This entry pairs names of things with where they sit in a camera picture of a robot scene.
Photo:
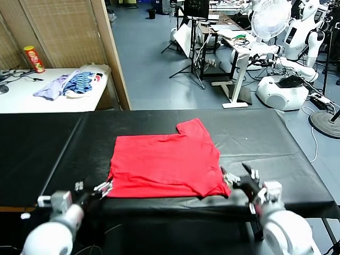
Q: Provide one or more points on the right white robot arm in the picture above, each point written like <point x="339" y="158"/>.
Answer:
<point x="287" y="233"/>

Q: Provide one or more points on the black trash bin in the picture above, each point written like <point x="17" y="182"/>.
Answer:
<point x="151" y="13"/>

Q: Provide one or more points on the blue striped garment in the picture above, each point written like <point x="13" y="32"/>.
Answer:
<point x="78" y="82"/>

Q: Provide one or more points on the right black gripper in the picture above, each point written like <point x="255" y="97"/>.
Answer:
<point x="251" y="186"/>

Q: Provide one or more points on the white garment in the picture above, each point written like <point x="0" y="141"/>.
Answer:
<point x="77" y="94"/>

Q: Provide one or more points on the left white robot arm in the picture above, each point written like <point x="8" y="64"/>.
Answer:
<point x="53" y="233"/>

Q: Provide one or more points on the white desk fan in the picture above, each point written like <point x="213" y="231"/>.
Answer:
<point x="269" y="18"/>

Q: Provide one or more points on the wooden folding screen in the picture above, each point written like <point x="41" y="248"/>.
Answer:
<point x="66" y="32"/>

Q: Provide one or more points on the green item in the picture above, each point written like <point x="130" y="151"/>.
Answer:
<point x="240" y="36"/>

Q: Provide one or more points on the black monitor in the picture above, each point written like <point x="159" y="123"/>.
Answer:
<point x="196" y="8"/>

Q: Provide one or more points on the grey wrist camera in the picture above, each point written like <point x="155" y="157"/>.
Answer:
<point x="272" y="191"/>
<point x="59" y="200"/>

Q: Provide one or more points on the white side table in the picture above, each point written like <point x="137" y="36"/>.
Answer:
<point x="21" y="98"/>

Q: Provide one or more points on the beige power strip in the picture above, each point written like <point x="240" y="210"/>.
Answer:
<point x="210" y="63"/>

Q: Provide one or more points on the black round monitor foot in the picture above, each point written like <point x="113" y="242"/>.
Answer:
<point x="3" y="89"/>

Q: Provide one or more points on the small white label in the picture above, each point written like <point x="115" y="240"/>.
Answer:
<point x="25" y="215"/>

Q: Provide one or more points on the red t-shirt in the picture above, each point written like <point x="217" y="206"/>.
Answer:
<point x="164" y="164"/>

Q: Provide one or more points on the black tripod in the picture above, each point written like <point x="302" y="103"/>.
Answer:
<point x="193" y="53"/>

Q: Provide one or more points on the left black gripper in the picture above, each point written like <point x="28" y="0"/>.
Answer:
<point x="86" y="195"/>

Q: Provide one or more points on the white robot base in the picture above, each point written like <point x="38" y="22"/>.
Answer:
<point x="279" y="98"/>

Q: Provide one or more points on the red white box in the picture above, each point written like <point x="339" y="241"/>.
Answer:
<point x="97" y="77"/>

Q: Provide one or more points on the purple garment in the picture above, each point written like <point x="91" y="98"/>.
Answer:
<point x="51" y="89"/>

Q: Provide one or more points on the black table cover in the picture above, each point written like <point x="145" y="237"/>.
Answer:
<point x="265" y="148"/>

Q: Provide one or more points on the black round stand base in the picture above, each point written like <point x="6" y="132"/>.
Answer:
<point x="322" y="122"/>

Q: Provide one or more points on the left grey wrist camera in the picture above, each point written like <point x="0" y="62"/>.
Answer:
<point x="59" y="200"/>

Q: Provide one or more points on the grey laptop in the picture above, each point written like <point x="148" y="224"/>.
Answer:
<point x="225" y="27"/>

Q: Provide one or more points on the white standing desk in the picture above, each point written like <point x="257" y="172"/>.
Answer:
<point x="239" y="66"/>

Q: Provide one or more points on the red chips can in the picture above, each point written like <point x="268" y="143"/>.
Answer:
<point x="34" y="59"/>

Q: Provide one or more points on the white board panel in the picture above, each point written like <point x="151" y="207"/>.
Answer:
<point x="184" y="38"/>

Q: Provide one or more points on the white power strip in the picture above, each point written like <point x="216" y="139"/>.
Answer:
<point x="321" y="98"/>

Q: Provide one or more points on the white humanoid robot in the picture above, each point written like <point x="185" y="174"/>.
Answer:
<point x="297" y="40"/>

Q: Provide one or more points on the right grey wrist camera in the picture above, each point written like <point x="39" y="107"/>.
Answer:
<point x="272" y="191"/>

